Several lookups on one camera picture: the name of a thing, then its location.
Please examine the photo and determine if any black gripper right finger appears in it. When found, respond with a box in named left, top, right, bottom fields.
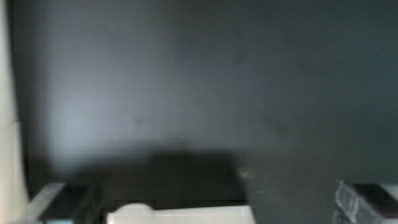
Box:
left=332, top=181, right=398, bottom=224

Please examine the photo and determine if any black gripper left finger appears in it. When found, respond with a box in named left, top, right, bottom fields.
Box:
left=16, top=183, right=103, bottom=224

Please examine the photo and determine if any white front drawer box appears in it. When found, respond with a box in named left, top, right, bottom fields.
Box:
left=107, top=203, right=256, bottom=224

